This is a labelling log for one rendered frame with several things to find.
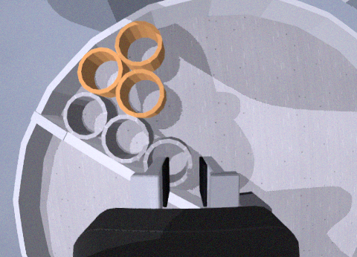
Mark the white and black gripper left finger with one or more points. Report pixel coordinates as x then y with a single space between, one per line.
151 189

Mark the grey metal ring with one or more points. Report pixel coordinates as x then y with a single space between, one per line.
184 173
73 114
111 146

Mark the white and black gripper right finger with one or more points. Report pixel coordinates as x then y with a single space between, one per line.
224 186

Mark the bronze bushing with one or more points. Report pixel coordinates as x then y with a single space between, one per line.
124 86
90 63
136 30

